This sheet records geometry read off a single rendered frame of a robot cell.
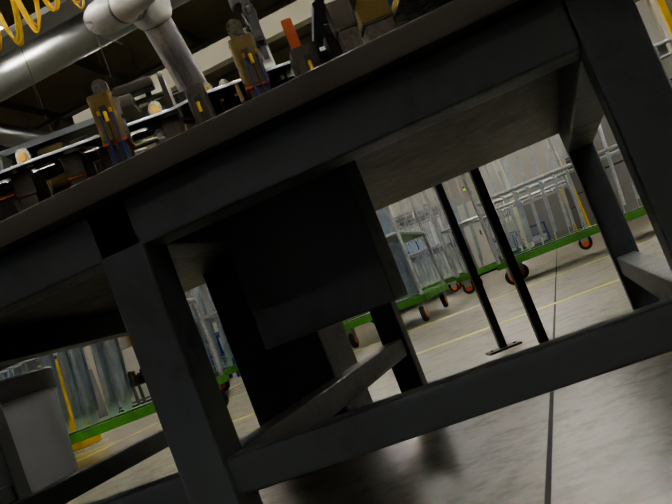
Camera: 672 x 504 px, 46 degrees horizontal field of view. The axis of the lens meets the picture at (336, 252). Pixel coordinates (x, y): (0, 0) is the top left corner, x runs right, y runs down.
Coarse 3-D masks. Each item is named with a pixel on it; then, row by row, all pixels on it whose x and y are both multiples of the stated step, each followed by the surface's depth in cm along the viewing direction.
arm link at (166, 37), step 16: (160, 0) 253; (144, 16) 252; (160, 16) 254; (160, 32) 257; (176, 32) 261; (160, 48) 260; (176, 48) 261; (176, 64) 263; (192, 64) 266; (176, 80) 267; (192, 80) 267
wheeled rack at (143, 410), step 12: (192, 300) 663; (204, 324) 669; (36, 360) 649; (216, 360) 665; (0, 372) 647; (132, 408) 636; (144, 408) 576; (108, 420) 586; (120, 420) 579; (132, 420) 577; (72, 432) 607; (84, 432) 584; (96, 432) 582; (72, 444) 586
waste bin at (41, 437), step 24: (0, 384) 445; (24, 384) 450; (48, 384) 463; (24, 408) 448; (48, 408) 458; (24, 432) 446; (48, 432) 454; (24, 456) 445; (48, 456) 450; (72, 456) 465; (48, 480) 447
